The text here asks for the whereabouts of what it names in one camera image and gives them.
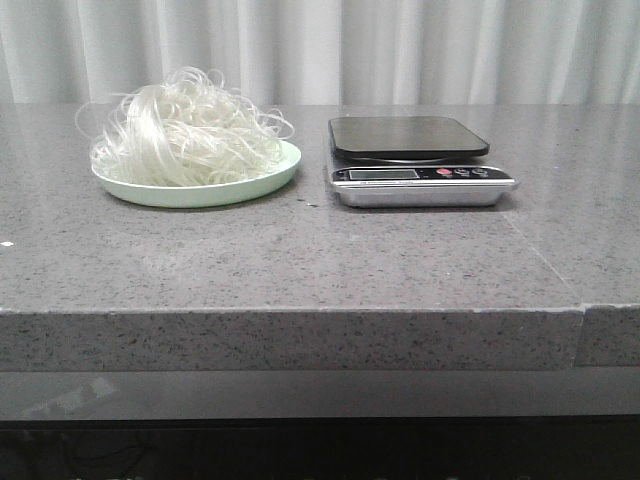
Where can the white vermicelli noodle bundle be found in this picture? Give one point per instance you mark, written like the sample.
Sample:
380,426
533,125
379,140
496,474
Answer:
188,131

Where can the white pleated curtain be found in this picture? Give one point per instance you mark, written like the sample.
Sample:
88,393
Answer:
328,52

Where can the black silver kitchen scale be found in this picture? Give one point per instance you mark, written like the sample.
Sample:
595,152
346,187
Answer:
411,161

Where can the light green round plate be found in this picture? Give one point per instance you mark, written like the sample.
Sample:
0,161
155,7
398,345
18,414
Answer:
209,195

